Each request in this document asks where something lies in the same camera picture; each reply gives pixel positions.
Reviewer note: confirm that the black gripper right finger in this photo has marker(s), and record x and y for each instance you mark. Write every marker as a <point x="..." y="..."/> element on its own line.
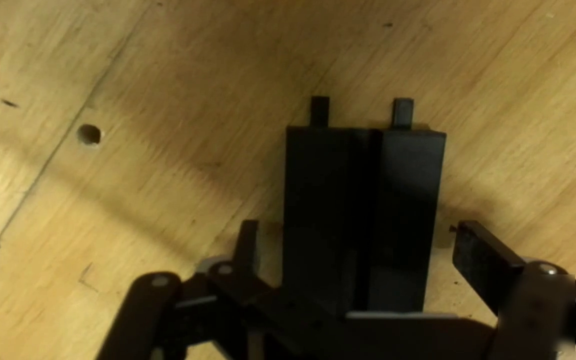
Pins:
<point x="535" y="312"/>

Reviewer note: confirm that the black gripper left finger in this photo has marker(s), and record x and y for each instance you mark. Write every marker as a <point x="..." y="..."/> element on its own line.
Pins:
<point x="148" y="321"/>

